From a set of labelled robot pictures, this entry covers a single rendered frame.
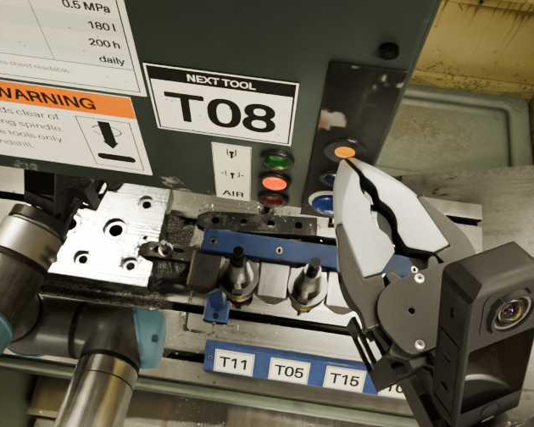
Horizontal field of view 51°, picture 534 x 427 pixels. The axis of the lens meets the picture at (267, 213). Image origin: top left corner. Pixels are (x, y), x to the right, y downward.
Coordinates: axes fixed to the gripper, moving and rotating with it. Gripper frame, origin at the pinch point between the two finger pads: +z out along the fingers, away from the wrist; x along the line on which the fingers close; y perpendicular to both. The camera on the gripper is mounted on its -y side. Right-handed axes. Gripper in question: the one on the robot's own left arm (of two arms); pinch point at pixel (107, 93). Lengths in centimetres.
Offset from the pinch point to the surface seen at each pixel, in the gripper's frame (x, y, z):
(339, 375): 44, 52, -14
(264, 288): 26.8, 24.3, -10.6
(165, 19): 21.8, -37.7, -17.2
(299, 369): 36, 52, -15
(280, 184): 29.1, -21.8, -16.5
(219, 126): 24.5, -28.1, -16.9
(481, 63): 61, 73, 95
